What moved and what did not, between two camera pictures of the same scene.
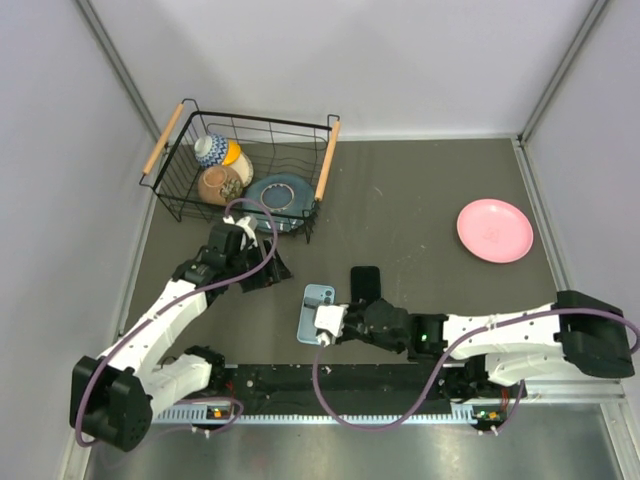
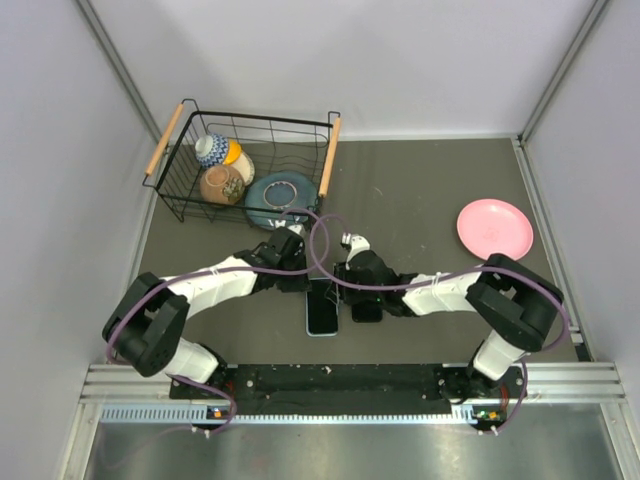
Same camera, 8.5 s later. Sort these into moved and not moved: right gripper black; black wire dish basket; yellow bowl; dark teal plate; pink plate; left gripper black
Moved: left gripper black; right gripper black
Not moved: pink plate; yellow bowl; black wire dish basket; dark teal plate
